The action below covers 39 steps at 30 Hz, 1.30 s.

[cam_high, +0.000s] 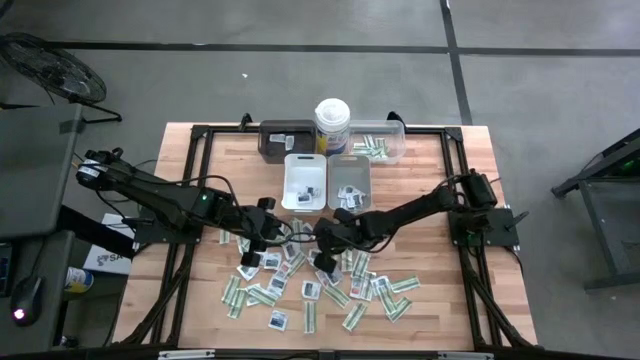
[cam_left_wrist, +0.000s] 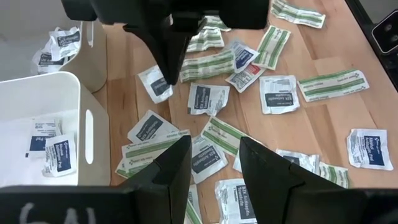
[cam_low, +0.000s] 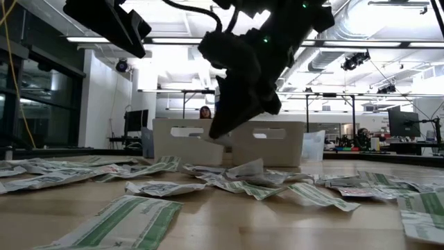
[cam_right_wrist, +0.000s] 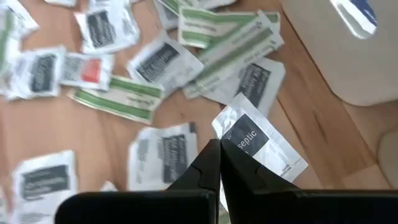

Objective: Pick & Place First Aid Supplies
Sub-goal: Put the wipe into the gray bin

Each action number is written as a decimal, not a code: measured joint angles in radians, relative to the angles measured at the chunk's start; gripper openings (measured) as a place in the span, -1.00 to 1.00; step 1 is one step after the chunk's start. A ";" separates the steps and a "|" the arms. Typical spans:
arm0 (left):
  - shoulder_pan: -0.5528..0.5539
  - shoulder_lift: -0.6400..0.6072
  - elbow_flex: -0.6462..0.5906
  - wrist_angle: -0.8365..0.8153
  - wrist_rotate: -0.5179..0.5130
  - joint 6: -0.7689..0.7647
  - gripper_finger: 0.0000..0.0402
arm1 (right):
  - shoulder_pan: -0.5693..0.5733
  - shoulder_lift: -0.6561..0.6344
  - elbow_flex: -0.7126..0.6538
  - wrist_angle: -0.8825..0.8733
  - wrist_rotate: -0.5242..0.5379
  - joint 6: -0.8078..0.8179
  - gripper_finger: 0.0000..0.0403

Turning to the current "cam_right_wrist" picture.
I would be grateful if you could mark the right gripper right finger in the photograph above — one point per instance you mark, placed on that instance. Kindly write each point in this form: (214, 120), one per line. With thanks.
(239, 177)

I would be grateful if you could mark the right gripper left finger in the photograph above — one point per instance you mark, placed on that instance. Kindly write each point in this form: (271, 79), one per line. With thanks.
(205, 174)

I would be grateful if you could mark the white plastic bin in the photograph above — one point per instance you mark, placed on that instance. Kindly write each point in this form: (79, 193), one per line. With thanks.
(326, 62)

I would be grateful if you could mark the red label wipe packet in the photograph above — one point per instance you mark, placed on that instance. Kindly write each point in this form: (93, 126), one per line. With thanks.
(87, 70)

